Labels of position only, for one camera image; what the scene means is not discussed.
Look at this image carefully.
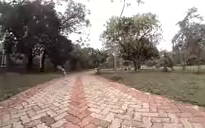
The pale bench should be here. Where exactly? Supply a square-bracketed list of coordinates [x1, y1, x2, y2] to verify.
[56, 64, 69, 76]

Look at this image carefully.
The red brick path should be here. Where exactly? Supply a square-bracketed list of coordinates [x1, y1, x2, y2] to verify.
[0, 69, 205, 128]

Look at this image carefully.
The shaded grass strip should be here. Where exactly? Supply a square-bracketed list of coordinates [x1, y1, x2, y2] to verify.
[0, 71, 66, 106]

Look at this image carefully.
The open grass field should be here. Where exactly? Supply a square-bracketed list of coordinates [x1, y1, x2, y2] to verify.
[96, 64, 205, 111]

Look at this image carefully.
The broad leafy tree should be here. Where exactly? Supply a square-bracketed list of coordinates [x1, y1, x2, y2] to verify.
[100, 12, 164, 72]

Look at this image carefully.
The row of dark trees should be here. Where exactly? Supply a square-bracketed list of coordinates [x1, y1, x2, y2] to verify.
[0, 0, 108, 73]

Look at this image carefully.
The group of tall trees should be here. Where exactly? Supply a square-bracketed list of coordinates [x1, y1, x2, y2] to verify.
[159, 6, 205, 73]

